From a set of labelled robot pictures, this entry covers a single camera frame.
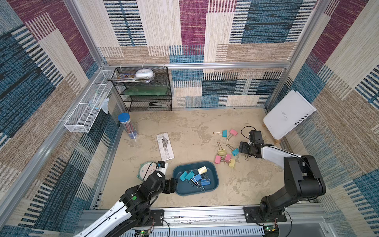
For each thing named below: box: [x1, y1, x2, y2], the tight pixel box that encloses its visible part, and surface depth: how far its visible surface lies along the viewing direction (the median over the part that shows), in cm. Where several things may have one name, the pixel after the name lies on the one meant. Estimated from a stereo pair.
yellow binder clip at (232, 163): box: [228, 158, 236, 168], surface depth 91 cm
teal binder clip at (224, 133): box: [212, 129, 228, 138], surface depth 107 cm
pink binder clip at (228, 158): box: [224, 153, 232, 164], surface depth 93 cm
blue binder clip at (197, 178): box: [192, 173, 206, 192], surface depth 85 cm
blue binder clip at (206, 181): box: [200, 178, 211, 186], surface depth 85 cm
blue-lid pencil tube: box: [117, 112, 139, 140], surface depth 96 cm
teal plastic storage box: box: [172, 160, 220, 197], surface depth 86 cm
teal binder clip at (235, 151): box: [226, 143, 240, 157], surface depth 98 cm
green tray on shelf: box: [120, 84, 168, 96], surface depth 101 cm
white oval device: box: [135, 68, 154, 79], surface depth 91 cm
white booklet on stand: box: [262, 89, 317, 140], surface depth 90 cm
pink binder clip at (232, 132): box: [225, 128, 238, 141], surface depth 107 cm
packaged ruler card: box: [155, 132, 175, 162], surface depth 101 cm
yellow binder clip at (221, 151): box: [216, 141, 228, 157], surface depth 99 cm
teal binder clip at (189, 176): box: [185, 170, 198, 187], surface depth 85 cm
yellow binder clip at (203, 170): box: [197, 165, 209, 179], surface depth 89 cm
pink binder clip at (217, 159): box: [214, 153, 222, 164], surface depth 94 cm
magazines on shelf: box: [107, 73, 155, 83], surface depth 83 cm
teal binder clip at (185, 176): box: [179, 170, 195, 187], surface depth 86 cm
